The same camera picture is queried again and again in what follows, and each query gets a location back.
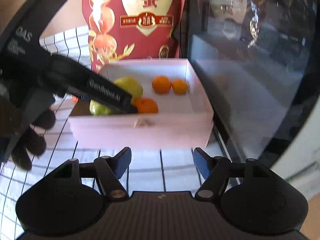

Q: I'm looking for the red snack bag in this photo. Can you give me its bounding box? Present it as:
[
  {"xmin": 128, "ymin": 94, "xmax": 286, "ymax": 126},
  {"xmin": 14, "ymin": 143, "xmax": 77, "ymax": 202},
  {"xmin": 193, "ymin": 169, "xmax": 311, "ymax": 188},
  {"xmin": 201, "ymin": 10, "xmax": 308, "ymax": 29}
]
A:
[{"xmin": 80, "ymin": 0, "xmax": 189, "ymax": 73}]

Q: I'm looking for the small yellow-green pear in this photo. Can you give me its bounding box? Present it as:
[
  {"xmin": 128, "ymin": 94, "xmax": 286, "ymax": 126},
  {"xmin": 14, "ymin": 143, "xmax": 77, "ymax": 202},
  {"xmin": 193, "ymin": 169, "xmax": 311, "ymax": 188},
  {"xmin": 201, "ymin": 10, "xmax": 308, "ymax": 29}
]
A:
[{"xmin": 89, "ymin": 99, "xmax": 115, "ymax": 116}]

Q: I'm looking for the person's left hand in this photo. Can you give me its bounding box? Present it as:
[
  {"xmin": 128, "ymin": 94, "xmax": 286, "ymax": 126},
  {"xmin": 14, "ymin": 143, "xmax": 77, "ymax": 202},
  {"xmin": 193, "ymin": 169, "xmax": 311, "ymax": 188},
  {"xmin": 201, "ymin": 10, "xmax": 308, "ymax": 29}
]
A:
[{"xmin": 12, "ymin": 110, "xmax": 56, "ymax": 171}]

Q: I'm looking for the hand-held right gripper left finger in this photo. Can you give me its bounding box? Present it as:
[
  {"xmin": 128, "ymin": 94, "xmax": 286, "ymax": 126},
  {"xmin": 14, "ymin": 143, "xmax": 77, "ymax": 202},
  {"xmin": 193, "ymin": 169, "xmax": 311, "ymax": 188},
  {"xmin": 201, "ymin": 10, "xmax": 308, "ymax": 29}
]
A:
[{"xmin": 52, "ymin": 147, "xmax": 132, "ymax": 201}]

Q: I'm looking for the glass-sided computer case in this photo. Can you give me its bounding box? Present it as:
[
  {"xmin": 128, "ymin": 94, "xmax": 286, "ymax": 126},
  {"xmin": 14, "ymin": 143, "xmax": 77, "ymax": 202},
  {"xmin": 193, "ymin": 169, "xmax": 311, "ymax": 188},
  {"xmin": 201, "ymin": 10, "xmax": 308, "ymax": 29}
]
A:
[{"xmin": 172, "ymin": 0, "xmax": 320, "ymax": 198}]

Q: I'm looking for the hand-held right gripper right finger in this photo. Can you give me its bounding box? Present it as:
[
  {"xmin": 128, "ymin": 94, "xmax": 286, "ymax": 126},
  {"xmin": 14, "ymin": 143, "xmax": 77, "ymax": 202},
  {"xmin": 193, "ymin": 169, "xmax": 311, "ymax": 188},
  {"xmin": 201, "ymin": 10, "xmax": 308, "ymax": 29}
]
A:
[{"xmin": 193, "ymin": 147, "xmax": 273, "ymax": 201}]

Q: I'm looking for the large yellow-green pear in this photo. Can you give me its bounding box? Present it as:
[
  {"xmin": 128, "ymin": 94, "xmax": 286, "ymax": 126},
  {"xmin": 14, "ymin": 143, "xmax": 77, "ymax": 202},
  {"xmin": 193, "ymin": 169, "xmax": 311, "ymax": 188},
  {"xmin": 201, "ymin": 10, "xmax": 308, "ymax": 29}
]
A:
[{"xmin": 114, "ymin": 77, "xmax": 144, "ymax": 100}]

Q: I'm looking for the yellowish mandarin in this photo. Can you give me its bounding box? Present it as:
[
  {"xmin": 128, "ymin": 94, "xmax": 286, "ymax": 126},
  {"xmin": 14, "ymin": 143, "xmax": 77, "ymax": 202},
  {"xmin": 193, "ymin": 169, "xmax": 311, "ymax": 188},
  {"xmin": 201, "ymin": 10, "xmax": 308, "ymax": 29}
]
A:
[{"xmin": 172, "ymin": 79, "xmax": 189, "ymax": 95}]

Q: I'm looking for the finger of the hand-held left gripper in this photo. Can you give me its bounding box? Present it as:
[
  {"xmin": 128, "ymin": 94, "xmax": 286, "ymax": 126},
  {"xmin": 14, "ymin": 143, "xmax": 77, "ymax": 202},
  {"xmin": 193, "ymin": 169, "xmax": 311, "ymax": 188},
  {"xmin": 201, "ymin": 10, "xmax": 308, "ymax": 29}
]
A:
[{"xmin": 110, "ymin": 102, "xmax": 138, "ymax": 113}]

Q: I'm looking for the white black-grid tablecloth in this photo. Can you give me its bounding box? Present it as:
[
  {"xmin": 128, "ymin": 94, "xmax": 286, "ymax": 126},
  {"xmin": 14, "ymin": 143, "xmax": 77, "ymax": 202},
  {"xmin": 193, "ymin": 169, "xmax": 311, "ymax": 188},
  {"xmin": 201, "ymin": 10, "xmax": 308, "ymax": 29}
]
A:
[{"xmin": 0, "ymin": 26, "xmax": 234, "ymax": 240}]

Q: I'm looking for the pink cardboard box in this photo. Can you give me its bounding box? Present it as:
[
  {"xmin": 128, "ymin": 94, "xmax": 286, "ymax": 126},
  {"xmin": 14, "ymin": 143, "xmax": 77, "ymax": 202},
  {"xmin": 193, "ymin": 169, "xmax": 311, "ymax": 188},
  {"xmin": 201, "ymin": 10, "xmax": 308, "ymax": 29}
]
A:
[{"xmin": 68, "ymin": 58, "xmax": 214, "ymax": 150}]

